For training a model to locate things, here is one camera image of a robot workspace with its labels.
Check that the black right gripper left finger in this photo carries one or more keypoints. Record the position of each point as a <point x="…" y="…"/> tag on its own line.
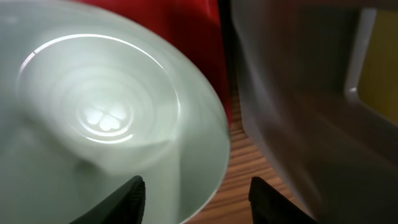
<point x="124" y="206"/>

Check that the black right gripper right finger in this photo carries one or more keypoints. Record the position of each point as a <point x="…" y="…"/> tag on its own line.
<point x="268" y="206"/>

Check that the mint green bowl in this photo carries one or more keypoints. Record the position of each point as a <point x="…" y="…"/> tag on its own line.
<point x="92" y="102"/>

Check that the yellow plastic cup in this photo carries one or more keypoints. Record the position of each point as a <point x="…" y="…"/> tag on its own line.
<point x="378" y="82"/>

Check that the grey dishwasher rack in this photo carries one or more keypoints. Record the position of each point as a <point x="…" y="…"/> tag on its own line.
<point x="300" y="67"/>

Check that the red serving tray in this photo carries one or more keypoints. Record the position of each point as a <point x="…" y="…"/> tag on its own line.
<point x="192" y="26"/>

